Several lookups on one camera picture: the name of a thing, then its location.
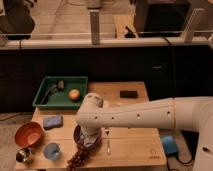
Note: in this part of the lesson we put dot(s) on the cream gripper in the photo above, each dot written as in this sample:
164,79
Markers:
90,136

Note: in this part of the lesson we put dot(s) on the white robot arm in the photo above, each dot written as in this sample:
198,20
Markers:
182,113

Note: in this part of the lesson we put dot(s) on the blue glass cup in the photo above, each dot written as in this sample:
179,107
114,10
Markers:
52,151

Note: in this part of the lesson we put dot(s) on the silver metal cup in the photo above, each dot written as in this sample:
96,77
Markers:
24,155

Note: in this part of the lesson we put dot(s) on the dark purple bowl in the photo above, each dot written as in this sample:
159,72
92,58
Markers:
79,137

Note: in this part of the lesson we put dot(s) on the silver fork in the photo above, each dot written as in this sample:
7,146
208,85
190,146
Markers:
107,131

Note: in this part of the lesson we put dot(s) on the bunch of dark grapes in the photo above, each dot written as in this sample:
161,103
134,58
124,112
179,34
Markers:
79,158

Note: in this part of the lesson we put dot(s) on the blue sponge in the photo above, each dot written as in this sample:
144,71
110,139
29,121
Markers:
52,122

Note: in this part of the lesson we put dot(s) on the yellow red apple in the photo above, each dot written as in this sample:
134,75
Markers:
74,94

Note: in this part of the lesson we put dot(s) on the green plastic tray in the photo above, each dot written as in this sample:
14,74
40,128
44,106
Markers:
60,100

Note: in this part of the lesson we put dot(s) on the black rectangular sponge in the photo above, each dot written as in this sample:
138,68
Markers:
128,94

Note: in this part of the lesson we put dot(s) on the orange bowl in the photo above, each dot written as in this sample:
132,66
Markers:
29,135

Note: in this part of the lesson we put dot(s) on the black dish brush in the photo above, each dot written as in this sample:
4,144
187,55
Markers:
58,86

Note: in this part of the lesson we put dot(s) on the black office chair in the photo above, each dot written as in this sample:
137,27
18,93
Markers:
17,22

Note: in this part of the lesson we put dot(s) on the dark cabinet box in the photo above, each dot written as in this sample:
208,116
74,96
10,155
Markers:
160,15

